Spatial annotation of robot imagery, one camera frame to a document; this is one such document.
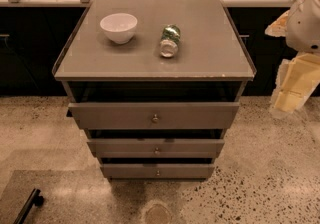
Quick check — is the grey floor mat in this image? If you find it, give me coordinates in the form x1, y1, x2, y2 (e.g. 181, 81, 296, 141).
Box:
0, 170, 115, 224

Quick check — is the grey top drawer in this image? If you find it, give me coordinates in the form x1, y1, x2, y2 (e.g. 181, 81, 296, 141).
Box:
69, 102, 239, 130

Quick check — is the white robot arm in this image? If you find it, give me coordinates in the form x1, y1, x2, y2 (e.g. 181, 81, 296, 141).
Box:
265, 0, 320, 118

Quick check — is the grey bottom drawer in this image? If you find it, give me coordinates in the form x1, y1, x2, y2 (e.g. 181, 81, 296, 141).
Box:
101, 164, 213, 179

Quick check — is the black bar on floor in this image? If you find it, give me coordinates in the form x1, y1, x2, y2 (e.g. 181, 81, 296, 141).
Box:
13, 188, 44, 224

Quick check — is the grey drawer cabinet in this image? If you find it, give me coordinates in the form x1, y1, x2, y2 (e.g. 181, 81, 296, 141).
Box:
53, 0, 256, 168

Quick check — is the white ceramic bowl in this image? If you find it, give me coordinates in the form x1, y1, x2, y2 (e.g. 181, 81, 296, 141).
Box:
100, 13, 138, 44

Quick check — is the green soda can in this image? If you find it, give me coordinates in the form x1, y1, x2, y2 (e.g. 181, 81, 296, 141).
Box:
160, 24, 181, 58

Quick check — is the round floor drain cover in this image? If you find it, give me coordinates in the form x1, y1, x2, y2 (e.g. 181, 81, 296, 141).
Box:
141, 201, 172, 224

